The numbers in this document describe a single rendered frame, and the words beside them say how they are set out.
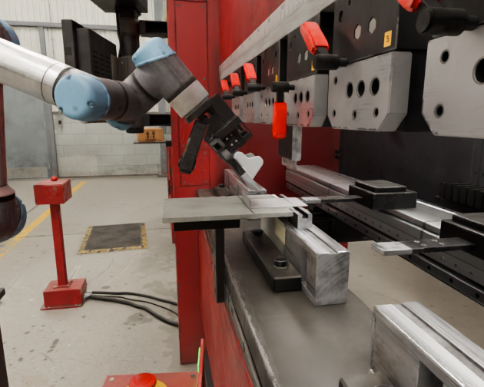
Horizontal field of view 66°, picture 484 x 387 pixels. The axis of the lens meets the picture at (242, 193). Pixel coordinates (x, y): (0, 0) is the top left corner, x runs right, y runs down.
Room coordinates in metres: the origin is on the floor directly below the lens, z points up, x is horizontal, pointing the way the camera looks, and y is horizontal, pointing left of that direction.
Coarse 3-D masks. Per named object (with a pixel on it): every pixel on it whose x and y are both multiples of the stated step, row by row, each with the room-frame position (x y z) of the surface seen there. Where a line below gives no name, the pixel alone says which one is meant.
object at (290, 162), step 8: (288, 128) 0.81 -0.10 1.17; (296, 128) 0.78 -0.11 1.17; (288, 136) 0.81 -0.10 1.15; (296, 136) 0.78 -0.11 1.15; (280, 144) 0.86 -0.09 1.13; (288, 144) 0.81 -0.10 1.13; (296, 144) 0.78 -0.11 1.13; (280, 152) 0.86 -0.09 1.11; (288, 152) 0.81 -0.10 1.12; (296, 152) 0.78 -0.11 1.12; (288, 160) 0.83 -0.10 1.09; (296, 160) 0.78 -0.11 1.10; (296, 168) 0.78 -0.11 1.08
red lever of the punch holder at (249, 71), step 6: (246, 66) 0.92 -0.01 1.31; (252, 66) 0.92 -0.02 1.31; (246, 72) 0.90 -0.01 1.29; (252, 72) 0.90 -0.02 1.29; (246, 78) 0.90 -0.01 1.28; (252, 78) 0.89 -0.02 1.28; (252, 84) 0.86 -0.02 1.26; (258, 84) 0.87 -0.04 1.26; (252, 90) 0.86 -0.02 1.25; (258, 90) 0.87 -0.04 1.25
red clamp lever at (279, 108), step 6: (270, 84) 0.67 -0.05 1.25; (276, 84) 0.66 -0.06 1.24; (282, 84) 0.66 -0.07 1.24; (288, 84) 0.66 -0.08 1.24; (276, 90) 0.66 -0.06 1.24; (282, 90) 0.66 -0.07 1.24; (288, 90) 0.66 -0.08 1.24; (276, 96) 0.67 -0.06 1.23; (282, 96) 0.66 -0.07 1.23; (276, 102) 0.66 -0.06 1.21; (282, 102) 0.66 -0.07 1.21; (276, 108) 0.66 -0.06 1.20; (282, 108) 0.66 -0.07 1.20; (276, 114) 0.66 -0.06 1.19; (282, 114) 0.66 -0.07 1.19; (276, 120) 0.66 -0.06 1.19; (282, 120) 0.66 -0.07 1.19; (276, 126) 0.66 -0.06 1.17; (282, 126) 0.66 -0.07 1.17; (276, 132) 0.66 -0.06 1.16; (282, 132) 0.66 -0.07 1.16; (276, 138) 0.66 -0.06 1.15; (282, 138) 0.67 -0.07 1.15
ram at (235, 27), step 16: (224, 0) 1.49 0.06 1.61; (240, 0) 1.18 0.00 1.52; (256, 0) 0.99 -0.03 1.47; (272, 0) 0.84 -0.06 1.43; (320, 0) 0.58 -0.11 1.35; (224, 16) 1.50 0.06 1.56; (240, 16) 1.18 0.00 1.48; (256, 16) 0.98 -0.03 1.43; (288, 16) 0.73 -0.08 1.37; (304, 16) 0.65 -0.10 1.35; (224, 32) 1.50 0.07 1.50; (240, 32) 1.18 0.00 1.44; (272, 32) 0.84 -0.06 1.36; (288, 32) 0.73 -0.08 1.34; (224, 48) 1.50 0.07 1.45; (256, 48) 0.98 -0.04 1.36; (240, 64) 1.18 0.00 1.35
